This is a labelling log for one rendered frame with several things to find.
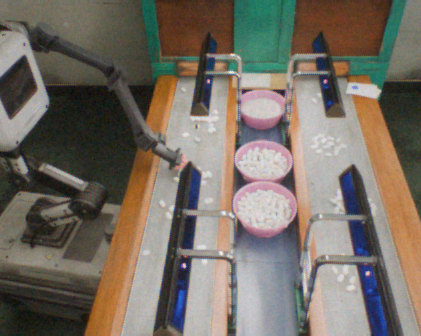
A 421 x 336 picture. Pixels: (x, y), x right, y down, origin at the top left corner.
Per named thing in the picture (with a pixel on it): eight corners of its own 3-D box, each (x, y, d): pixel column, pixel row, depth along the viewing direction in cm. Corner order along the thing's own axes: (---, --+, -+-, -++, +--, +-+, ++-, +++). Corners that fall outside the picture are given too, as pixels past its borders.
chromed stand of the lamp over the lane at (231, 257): (182, 331, 154) (169, 257, 124) (188, 281, 169) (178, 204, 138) (236, 334, 153) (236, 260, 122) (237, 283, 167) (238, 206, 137)
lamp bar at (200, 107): (190, 116, 185) (189, 102, 180) (202, 44, 230) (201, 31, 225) (209, 117, 184) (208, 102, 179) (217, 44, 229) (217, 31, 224)
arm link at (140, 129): (103, 81, 211) (117, 66, 207) (113, 84, 216) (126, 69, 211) (136, 151, 193) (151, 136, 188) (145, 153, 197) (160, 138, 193)
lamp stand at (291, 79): (282, 151, 221) (290, 74, 191) (280, 126, 236) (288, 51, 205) (321, 151, 220) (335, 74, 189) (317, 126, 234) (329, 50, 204)
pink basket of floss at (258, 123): (259, 139, 229) (260, 125, 222) (227, 116, 244) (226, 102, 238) (295, 119, 240) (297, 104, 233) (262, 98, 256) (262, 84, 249)
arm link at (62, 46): (108, 72, 220) (120, 58, 216) (116, 91, 213) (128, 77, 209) (24, 36, 186) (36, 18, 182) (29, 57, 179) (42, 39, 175)
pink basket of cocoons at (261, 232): (231, 242, 182) (231, 228, 175) (233, 195, 201) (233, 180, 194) (297, 244, 179) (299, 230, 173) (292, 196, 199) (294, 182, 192)
